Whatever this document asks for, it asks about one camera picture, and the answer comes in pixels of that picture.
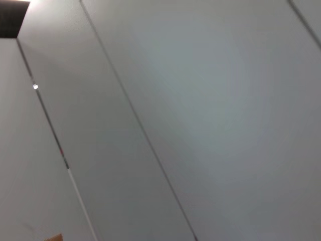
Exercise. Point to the khaki canvas food bag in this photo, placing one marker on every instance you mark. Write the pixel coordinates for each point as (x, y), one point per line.
(56, 238)

